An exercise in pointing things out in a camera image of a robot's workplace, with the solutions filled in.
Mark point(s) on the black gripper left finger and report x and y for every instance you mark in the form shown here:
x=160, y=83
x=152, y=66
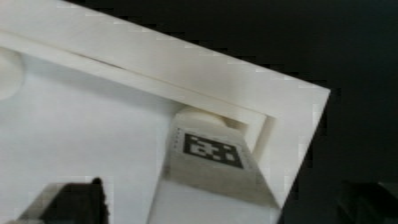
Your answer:
x=69, y=204

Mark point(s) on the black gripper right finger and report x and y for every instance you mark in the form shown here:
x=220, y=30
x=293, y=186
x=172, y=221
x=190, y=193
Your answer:
x=367, y=203

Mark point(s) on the white table leg with tag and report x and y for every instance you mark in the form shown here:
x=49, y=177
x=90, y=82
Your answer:
x=211, y=190

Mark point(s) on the white square table top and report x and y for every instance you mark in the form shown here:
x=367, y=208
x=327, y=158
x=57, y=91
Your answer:
x=97, y=79

